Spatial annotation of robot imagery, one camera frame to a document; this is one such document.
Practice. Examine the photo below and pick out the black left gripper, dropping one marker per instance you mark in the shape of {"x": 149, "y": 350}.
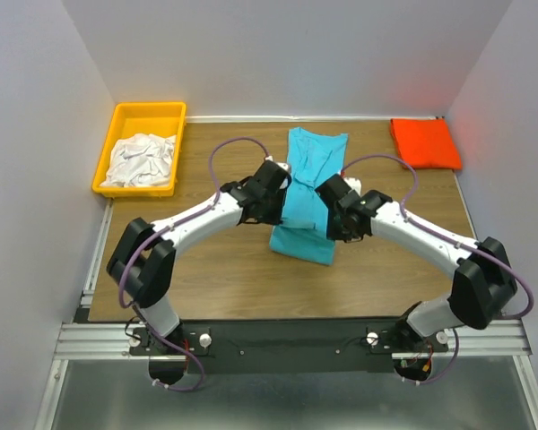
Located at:
{"x": 276, "y": 218}

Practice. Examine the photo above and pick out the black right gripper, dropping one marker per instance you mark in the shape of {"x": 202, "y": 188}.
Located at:
{"x": 334, "y": 234}

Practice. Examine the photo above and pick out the cyan blue t-shirt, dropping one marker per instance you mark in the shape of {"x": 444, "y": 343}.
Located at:
{"x": 313, "y": 158}

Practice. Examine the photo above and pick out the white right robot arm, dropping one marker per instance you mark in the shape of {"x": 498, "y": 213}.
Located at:
{"x": 480, "y": 288}

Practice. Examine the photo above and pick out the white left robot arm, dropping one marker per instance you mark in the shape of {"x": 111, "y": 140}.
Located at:
{"x": 143, "y": 261}

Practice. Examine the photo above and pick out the folded orange t-shirt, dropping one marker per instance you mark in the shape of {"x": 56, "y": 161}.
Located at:
{"x": 425, "y": 143}

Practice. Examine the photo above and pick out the crumpled white t-shirt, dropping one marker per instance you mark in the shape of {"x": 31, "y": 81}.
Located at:
{"x": 143, "y": 160}

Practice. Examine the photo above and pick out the yellow plastic bin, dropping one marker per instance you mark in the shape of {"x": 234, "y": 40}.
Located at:
{"x": 163, "y": 118}

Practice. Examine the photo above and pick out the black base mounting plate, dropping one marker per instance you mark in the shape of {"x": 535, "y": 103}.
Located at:
{"x": 302, "y": 345}

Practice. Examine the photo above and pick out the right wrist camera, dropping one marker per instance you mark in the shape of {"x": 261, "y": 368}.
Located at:
{"x": 338, "y": 188}

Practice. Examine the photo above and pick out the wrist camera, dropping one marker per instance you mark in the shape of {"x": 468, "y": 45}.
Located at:
{"x": 284, "y": 166}
{"x": 338, "y": 188}

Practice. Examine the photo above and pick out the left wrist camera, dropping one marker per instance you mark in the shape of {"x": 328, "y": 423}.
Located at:
{"x": 284, "y": 166}

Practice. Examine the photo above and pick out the aluminium extrusion rail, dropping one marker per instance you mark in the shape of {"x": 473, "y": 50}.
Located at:
{"x": 107, "y": 341}

